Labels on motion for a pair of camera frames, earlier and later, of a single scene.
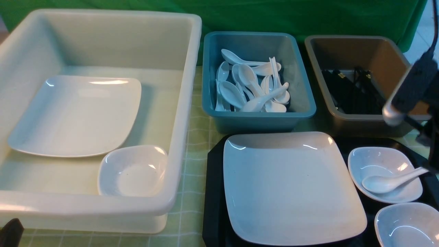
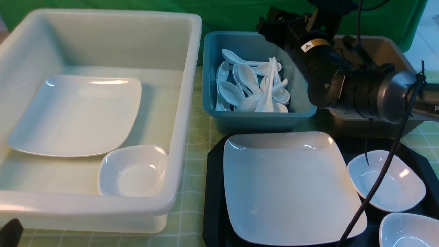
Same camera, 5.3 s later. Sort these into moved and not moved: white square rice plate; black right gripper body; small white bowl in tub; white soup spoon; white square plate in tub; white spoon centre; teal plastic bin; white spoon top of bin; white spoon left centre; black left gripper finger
Moved: black right gripper body; white soup spoon
Not moved: teal plastic bin; white spoon centre; white square plate in tub; white spoon top of bin; white spoon left centre; white square rice plate; small white bowl in tub; black left gripper finger
